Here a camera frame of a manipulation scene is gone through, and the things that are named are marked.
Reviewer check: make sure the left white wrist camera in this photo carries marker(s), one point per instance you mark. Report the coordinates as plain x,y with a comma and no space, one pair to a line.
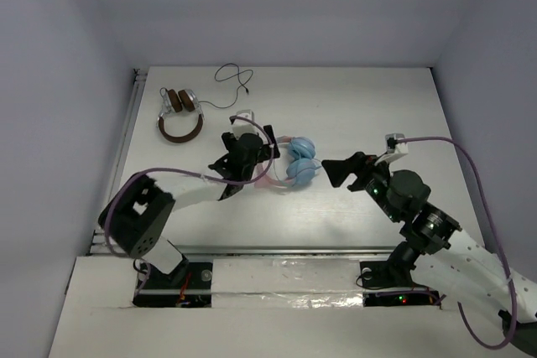
243,123

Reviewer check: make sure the pink blue cat-ear headphones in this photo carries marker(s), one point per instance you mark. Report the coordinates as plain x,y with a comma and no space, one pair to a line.
301,170

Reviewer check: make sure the brown silver headphones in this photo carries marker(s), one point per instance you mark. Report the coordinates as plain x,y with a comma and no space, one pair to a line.
175,103

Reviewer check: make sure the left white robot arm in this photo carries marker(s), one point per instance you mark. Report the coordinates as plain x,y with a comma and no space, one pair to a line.
137,215

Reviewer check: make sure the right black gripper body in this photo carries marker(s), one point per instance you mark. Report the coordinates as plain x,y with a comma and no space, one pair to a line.
377,180

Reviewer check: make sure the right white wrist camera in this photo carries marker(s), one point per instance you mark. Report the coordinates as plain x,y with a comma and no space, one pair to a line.
396,148

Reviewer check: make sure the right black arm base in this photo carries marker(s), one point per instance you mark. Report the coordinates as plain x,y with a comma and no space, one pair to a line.
389,283

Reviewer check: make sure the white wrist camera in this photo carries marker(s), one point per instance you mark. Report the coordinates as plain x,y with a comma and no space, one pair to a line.
396,148
243,123

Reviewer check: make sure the aluminium rail frame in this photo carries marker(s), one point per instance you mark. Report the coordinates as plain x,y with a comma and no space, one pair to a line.
342,110

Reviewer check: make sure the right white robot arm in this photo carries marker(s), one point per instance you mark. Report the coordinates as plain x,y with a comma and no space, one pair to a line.
436,252

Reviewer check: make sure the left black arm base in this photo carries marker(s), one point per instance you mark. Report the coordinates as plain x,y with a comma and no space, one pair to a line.
188,288

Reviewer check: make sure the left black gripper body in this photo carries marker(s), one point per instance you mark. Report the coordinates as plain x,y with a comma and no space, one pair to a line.
268,146

